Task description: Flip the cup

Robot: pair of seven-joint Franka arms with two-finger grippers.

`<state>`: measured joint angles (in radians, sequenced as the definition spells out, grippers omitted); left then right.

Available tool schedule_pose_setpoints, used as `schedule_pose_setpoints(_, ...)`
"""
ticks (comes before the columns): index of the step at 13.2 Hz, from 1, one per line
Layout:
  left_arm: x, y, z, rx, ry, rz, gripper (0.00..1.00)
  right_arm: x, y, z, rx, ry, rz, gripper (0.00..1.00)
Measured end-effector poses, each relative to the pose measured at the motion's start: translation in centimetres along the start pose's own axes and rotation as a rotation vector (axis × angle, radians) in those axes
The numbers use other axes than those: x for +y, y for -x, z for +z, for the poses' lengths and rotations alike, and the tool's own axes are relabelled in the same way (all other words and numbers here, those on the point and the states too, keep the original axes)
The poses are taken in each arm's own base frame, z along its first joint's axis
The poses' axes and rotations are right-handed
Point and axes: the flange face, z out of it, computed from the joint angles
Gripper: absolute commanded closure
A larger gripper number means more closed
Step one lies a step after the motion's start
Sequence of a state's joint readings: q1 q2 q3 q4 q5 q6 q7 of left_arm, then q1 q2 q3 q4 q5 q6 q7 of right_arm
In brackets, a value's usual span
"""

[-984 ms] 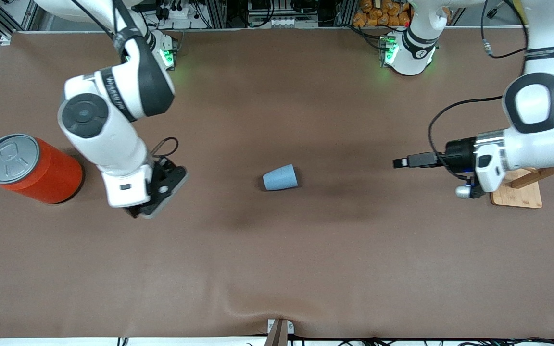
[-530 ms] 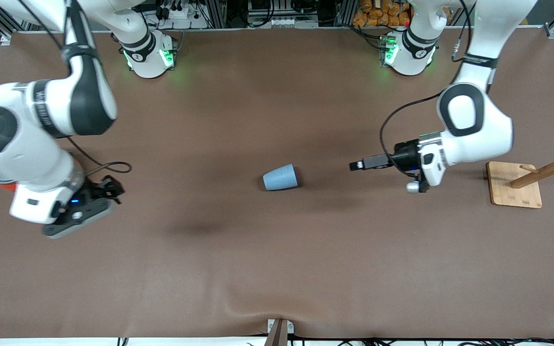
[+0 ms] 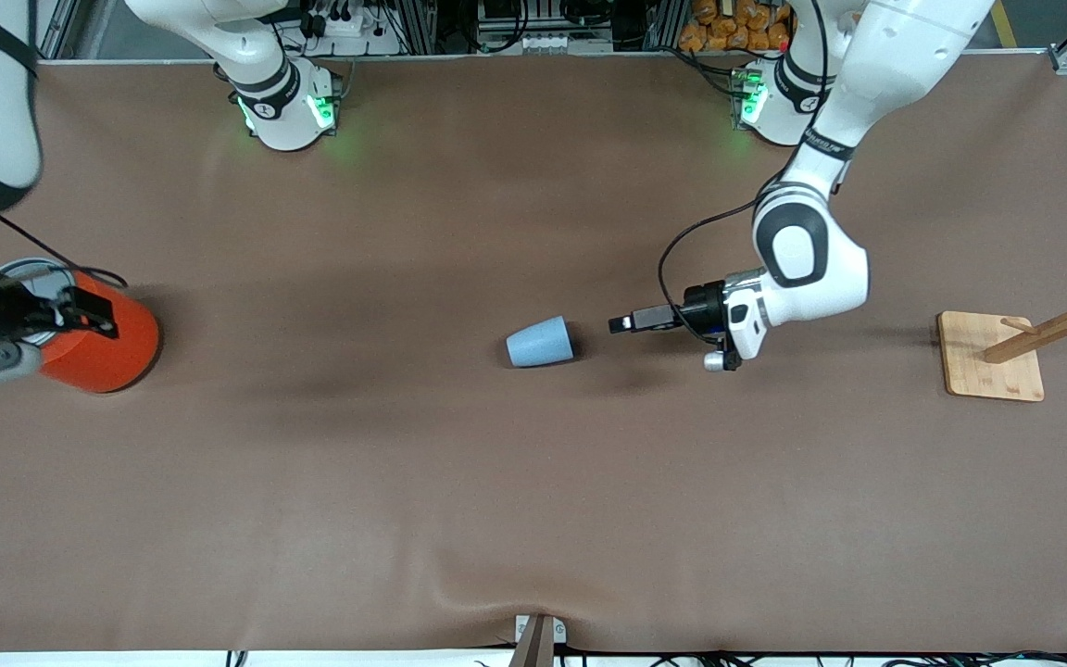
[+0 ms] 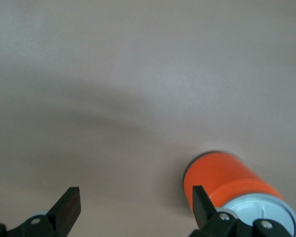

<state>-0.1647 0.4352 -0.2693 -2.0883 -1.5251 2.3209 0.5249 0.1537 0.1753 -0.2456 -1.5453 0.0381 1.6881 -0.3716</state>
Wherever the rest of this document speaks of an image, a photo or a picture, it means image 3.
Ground light blue plastic cup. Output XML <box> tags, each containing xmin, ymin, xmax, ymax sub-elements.
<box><xmin>506</xmin><ymin>316</ymin><xmax>576</xmax><ymax>369</ymax></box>

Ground right arm base control box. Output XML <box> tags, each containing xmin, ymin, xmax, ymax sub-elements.
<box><xmin>305</xmin><ymin>65</ymin><xmax>343</xmax><ymax>131</ymax></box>

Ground left arm base control box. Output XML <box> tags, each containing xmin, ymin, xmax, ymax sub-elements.
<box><xmin>730</xmin><ymin>67</ymin><xmax>766</xmax><ymax>127</ymax></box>

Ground orange can-shaped container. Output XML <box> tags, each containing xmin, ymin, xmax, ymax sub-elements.
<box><xmin>0</xmin><ymin>258</ymin><xmax>161</xmax><ymax>395</ymax></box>

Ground brown table cloth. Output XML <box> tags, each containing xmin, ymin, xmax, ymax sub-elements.
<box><xmin>0</xmin><ymin>56</ymin><xmax>1067</xmax><ymax>654</ymax></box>

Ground wooden mug tree stand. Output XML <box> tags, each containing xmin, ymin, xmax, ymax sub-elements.
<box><xmin>937</xmin><ymin>248</ymin><xmax>1067</xmax><ymax>403</ymax></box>

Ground orange snack bags pile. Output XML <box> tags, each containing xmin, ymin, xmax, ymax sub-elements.
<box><xmin>679</xmin><ymin>0</ymin><xmax>794</xmax><ymax>53</ymax></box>

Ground white power strip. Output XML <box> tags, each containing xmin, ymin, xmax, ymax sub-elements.
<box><xmin>478</xmin><ymin>32</ymin><xmax>613</xmax><ymax>55</ymax></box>

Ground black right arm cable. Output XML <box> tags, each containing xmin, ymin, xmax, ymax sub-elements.
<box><xmin>0</xmin><ymin>211</ymin><xmax>129</xmax><ymax>288</ymax></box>

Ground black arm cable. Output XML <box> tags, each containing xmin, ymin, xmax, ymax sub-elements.
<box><xmin>0</xmin><ymin>211</ymin><xmax>129</xmax><ymax>288</ymax></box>
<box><xmin>658</xmin><ymin>200</ymin><xmax>761</xmax><ymax>316</ymax></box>

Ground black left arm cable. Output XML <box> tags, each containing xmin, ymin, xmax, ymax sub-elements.
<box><xmin>658</xmin><ymin>200</ymin><xmax>761</xmax><ymax>316</ymax></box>

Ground metal table edge bracket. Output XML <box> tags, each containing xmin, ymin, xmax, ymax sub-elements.
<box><xmin>510</xmin><ymin>614</ymin><xmax>567</xmax><ymax>667</ymax></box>

